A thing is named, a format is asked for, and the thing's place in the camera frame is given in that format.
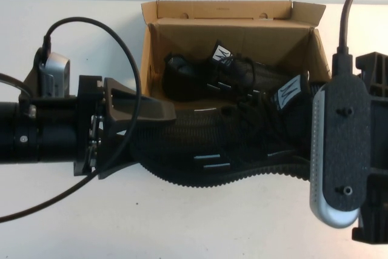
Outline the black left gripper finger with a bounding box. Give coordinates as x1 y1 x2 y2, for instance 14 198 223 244
104 77 178 128

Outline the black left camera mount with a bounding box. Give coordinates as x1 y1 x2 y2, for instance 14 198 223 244
18 47 80 105

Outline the black mesh sneaker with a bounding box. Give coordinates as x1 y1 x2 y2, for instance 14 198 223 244
162 40 310 102
130 73 316 189

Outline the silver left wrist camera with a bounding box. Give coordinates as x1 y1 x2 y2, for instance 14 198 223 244
38 52 72 99

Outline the black right camera cable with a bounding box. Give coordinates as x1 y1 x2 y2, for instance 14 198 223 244
332 0 384 84

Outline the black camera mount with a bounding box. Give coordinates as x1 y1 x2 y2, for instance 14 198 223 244
18 47 80 105
316 81 372 211

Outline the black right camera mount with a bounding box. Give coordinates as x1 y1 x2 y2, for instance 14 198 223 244
316 81 372 211

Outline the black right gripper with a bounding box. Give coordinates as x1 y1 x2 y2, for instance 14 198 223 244
351 54 388 241

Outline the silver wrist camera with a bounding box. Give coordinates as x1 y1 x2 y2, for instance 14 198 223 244
309 89 366 237
38 52 72 99

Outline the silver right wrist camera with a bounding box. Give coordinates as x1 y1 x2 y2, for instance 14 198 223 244
309 89 366 237

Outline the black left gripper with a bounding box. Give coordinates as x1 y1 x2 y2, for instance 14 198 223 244
38 75 146 180

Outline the brown cardboard shoe box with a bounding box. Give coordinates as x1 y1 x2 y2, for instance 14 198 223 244
141 0 333 102

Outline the black camera cable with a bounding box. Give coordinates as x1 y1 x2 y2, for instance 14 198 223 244
332 0 384 84
0 19 142 222

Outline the black left camera cable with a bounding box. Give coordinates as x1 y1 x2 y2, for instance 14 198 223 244
0 19 142 222

